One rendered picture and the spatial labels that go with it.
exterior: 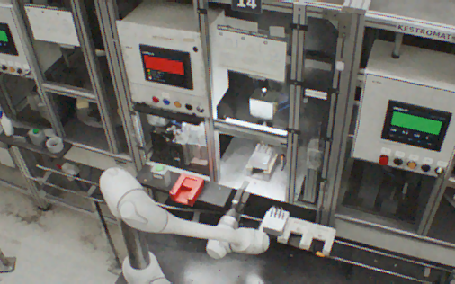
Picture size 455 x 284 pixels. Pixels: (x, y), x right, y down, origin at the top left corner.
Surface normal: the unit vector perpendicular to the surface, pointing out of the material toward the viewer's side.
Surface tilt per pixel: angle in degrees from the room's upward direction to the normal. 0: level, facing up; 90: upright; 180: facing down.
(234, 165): 0
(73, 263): 0
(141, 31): 90
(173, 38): 90
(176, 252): 0
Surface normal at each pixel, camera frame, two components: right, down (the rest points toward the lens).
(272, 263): -0.04, -0.73
